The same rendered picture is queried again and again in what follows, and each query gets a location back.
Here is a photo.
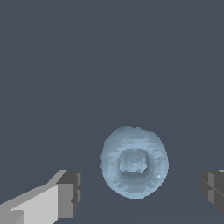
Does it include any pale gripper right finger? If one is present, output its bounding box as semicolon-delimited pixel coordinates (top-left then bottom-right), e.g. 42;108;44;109
199;169;224;216

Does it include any light blue round ring object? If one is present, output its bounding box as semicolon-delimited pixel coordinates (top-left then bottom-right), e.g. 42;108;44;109
99;125;170;200

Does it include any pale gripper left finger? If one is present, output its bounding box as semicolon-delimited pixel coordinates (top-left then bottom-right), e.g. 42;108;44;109
0;169;83;224

